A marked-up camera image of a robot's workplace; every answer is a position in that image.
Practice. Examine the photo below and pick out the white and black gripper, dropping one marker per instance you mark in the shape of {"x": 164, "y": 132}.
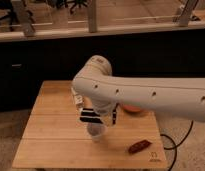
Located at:
{"x": 106, "y": 114}

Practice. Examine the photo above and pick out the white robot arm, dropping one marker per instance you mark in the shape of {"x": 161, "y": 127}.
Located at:
{"x": 182, "y": 97}

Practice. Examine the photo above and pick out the white ceramic cup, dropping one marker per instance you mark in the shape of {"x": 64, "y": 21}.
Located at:
{"x": 95, "y": 131}

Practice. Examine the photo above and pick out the dark brown eraser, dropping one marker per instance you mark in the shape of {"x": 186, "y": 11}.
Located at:
{"x": 139, "y": 146}

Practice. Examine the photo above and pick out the orange bowl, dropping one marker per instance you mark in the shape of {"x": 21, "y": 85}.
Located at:
{"x": 130, "y": 109}

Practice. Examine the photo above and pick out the wooden table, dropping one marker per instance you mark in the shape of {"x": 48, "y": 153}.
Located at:
{"x": 55, "y": 138}

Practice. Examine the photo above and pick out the dark cabinet counter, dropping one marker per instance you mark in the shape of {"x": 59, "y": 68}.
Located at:
{"x": 24, "y": 65}

